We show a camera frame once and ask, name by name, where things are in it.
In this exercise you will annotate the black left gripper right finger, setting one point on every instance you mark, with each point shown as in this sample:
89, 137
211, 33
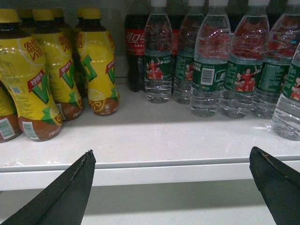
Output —
279, 185

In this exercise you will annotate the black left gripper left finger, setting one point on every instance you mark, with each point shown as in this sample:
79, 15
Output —
64, 201

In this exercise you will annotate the clear water bottle green label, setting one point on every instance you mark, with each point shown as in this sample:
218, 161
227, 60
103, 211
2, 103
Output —
286, 117
158, 45

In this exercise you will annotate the white metal shelf board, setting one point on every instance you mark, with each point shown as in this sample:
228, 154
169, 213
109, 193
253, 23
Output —
145, 143

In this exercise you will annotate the clear water bottle barcode label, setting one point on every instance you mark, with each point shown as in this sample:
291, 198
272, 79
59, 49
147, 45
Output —
210, 60

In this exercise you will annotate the yellow lemon tea bottle edge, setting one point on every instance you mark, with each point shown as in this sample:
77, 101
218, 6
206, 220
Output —
9, 127

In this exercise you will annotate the yellow lemon tea bottle middle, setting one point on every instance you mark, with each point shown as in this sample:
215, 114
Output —
59, 64

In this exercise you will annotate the yellow lemon tea bottle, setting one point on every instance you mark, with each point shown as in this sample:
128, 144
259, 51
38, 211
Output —
96, 49
59, 64
23, 73

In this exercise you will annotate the yellow lemon tea bottle front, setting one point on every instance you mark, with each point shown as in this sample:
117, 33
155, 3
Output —
23, 73

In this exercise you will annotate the yellow lemon tea bottle right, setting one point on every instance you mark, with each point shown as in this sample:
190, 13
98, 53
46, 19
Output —
96, 49

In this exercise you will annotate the dark cola bottle red label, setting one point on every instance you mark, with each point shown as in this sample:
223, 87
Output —
134, 34

